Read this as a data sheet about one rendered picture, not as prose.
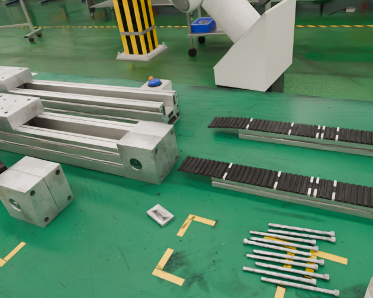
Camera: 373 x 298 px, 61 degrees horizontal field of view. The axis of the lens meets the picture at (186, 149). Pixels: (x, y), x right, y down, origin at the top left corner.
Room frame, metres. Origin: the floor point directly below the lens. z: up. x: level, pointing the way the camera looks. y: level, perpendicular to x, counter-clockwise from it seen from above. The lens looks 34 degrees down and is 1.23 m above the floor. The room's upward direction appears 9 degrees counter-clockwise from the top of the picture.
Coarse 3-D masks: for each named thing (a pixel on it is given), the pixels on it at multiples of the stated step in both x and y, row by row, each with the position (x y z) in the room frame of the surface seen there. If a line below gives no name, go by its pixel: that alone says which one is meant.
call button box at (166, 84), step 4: (160, 80) 0.98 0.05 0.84; (164, 80) 0.98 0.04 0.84; (168, 80) 0.97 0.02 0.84; (144, 84) 0.98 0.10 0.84; (148, 84) 0.96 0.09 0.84; (160, 84) 0.95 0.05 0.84; (164, 84) 0.95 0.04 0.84; (168, 84) 0.96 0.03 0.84; (144, 88) 0.94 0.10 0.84; (148, 88) 0.94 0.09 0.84; (152, 88) 0.93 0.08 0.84; (156, 88) 0.93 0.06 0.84; (160, 88) 0.92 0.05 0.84; (164, 88) 0.93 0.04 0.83; (168, 88) 0.95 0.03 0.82
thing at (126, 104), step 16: (32, 80) 1.10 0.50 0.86; (32, 96) 0.98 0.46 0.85; (48, 96) 0.94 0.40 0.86; (64, 96) 0.91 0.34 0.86; (80, 96) 0.89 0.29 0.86; (96, 96) 0.87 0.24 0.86; (112, 96) 0.91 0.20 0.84; (128, 96) 0.88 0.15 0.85; (144, 96) 0.85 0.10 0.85; (160, 96) 0.83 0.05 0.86; (64, 112) 0.92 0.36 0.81; (80, 112) 0.90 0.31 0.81; (96, 112) 0.85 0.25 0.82; (112, 112) 0.82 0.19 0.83; (128, 112) 0.80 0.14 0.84; (144, 112) 0.77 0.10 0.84; (160, 112) 0.76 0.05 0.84; (176, 112) 0.82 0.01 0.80
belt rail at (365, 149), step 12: (240, 132) 0.68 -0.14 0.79; (252, 132) 0.66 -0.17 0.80; (264, 132) 0.64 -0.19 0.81; (288, 144) 0.61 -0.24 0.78; (300, 144) 0.60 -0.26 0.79; (312, 144) 0.59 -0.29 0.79; (324, 144) 0.58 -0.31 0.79; (336, 144) 0.56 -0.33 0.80; (348, 144) 0.55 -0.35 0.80; (360, 144) 0.54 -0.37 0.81
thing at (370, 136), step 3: (366, 132) 0.57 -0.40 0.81; (369, 132) 0.57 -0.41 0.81; (372, 132) 0.56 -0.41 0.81; (366, 135) 0.56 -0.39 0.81; (369, 135) 0.56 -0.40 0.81; (372, 135) 0.55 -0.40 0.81; (366, 138) 0.55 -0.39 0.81; (369, 138) 0.55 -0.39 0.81; (372, 138) 0.54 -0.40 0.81; (366, 141) 0.54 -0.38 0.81; (369, 141) 0.54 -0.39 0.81; (372, 141) 0.53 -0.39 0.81; (369, 144) 0.53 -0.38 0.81; (372, 144) 0.53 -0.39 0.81
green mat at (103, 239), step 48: (192, 96) 0.96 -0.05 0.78; (240, 96) 0.91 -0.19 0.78; (288, 96) 0.86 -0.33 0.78; (192, 144) 0.68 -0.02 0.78; (240, 144) 0.65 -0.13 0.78; (96, 192) 0.54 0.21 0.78; (144, 192) 0.52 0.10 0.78; (192, 192) 0.50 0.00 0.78; (240, 192) 0.48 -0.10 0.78; (0, 240) 0.44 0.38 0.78; (48, 240) 0.43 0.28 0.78; (96, 240) 0.41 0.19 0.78; (144, 240) 0.39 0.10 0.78; (192, 240) 0.37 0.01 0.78; (240, 240) 0.36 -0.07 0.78; (288, 240) 0.34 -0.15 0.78; (336, 240) 0.33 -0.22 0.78; (0, 288) 0.34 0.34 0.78; (48, 288) 0.32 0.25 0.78; (96, 288) 0.31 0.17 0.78; (144, 288) 0.30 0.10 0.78; (192, 288) 0.28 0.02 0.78; (240, 288) 0.27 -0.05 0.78; (288, 288) 0.26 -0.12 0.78; (336, 288) 0.25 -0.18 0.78
